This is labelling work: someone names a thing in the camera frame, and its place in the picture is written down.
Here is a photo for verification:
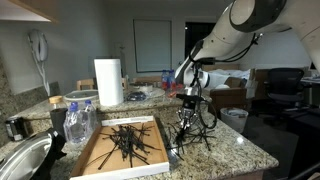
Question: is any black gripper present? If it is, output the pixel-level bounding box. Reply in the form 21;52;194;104
180;99;200;134

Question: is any black cable tie heap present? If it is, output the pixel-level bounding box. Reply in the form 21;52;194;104
84;122;162;171
164;120;217;162

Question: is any white trash bin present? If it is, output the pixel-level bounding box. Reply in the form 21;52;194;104
219;107;250;134

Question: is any Fiji water bottle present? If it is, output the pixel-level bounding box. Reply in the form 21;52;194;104
167;69;178;98
161;69;170;92

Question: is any brown wooden furniture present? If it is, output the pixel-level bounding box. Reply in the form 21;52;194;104
209;77;258;116

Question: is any white rectangular tray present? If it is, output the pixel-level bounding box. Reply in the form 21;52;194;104
69;115;170;180

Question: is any dark glass bowl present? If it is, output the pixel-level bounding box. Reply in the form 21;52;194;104
125;91;148;102

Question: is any white paper towel roll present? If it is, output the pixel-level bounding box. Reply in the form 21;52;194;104
93;58;125;107

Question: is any black office chair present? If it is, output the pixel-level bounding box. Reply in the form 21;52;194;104
264;67;307;108

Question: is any wooden chair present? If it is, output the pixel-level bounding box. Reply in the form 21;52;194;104
76;78;98;92

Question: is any pack of small water bottles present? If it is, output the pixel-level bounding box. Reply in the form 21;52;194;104
63;99;99;145

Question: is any white plate with dark rim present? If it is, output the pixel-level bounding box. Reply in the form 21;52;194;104
63;89;100;103

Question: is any dark office desk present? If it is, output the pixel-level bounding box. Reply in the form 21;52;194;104
288;75;320;180

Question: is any jar with wooden lid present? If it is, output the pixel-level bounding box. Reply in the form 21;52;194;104
48;95;69;138

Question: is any black metal canister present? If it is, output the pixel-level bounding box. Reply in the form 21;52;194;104
4;116;28;142

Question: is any black and white wrist camera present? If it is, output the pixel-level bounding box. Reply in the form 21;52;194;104
175;86;205;102

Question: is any white wall phone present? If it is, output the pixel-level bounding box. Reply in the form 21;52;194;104
27;29;52;98

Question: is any wooden wall cabinet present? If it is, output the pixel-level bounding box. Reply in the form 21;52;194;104
0;0;61;24

